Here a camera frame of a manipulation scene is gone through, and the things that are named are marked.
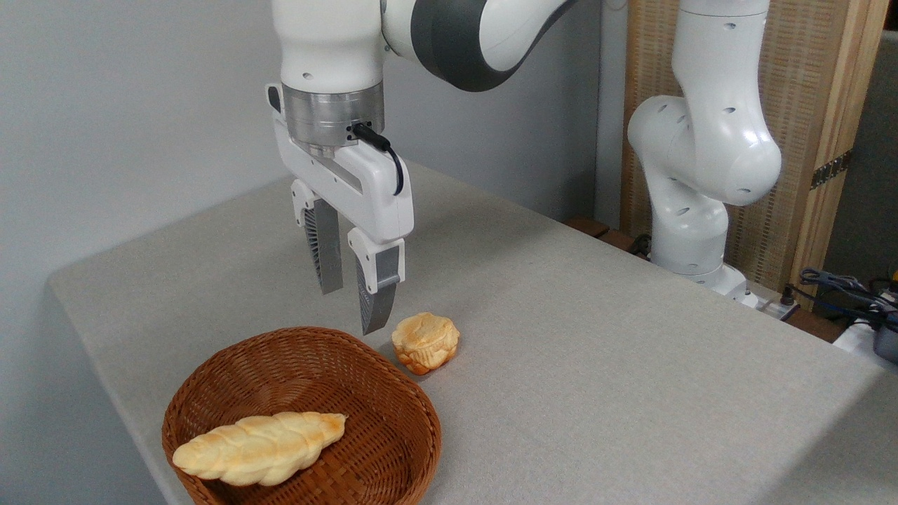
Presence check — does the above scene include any round flower-shaped bread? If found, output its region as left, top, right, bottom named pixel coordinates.
left=391, top=312, right=461, bottom=376

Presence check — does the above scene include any long braided bread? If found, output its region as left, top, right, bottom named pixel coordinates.
left=172, top=412, right=348, bottom=487

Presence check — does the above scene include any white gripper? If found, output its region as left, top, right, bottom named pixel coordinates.
left=265, top=83, right=415, bottom=336

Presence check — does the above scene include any dark metal screen hinge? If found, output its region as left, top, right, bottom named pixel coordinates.
left=810, top=149, right=854, bottom=191

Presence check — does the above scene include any white box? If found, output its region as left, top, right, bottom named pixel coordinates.
left=831, top=317, right=898, bottom=374

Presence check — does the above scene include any wooden rattan folding screen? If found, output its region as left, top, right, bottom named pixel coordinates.
left=621, top=0, right=890, bottom=311

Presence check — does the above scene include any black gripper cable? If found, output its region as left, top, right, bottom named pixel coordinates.
left=351, top=122, right=406, bottom=197

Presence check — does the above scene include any brown wicker basket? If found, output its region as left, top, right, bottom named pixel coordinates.
left=161, top=326, right=443, bottom=505

